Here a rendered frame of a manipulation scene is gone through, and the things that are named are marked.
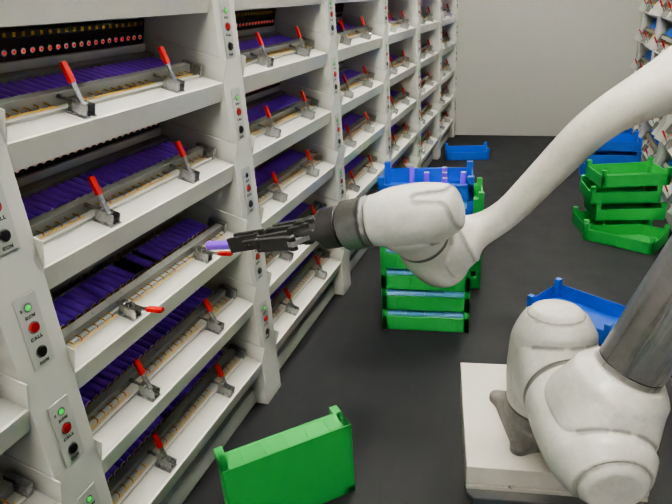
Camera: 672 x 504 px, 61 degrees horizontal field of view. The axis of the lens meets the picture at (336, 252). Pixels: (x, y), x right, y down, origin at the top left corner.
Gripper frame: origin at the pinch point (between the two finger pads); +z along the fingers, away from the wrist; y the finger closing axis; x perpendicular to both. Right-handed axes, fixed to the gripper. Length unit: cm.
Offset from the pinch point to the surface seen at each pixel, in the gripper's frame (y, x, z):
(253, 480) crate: -10, -51, 12
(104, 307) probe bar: -16.1, -3.6, 24.7
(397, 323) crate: 81, -64, 8
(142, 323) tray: -12.2, -9.6, 21.5
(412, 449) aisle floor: 25, -71, -10
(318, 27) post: 100, 38, 15
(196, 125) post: 29.8, 21.7, 24.2
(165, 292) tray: -2.4, -7.7, 22.6
